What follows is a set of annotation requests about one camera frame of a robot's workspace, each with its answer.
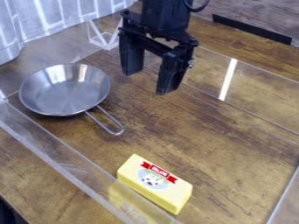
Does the clear acrylic tray wall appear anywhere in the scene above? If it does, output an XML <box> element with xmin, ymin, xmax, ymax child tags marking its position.
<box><xmin>0</xmin><ymin>17</ymin><xmax>299</xmax><ymax>224</ymax></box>

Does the white sheer curtain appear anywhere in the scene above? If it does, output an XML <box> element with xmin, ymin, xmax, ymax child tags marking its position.
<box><xmin>0</xmin><ymin>0</ymin><xmax>137</xmax><ymax>66</ymax></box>

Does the silver metal frying pan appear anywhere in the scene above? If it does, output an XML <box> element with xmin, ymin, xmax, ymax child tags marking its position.
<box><xmin>18</xmin><ymin>63</ymin><xmax>125</xmax><ymax>136</ymax></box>

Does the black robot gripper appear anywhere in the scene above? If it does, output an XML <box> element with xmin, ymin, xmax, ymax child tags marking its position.
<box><xmin>118</xmin><ymin>0</ymin><xmax>198</xmax><ymax>95</ymax></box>

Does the yellow butter block toy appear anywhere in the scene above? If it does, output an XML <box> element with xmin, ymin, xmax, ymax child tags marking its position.
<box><xmin>116</xmin><ymin>154</ymin><xmax>192</xmax><ymax>215</ymax></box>

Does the black bar on table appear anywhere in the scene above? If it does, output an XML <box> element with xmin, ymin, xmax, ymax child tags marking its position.
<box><xmin>212</xmin><ymin>14</ymin><xmax>292</xmax><ymax>46</ymax></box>

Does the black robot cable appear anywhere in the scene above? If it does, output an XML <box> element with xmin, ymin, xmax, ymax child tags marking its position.
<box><xmin>181</xmin><ymin>0</ymin><xmax>210</xmax><ymax>13</ymax></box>

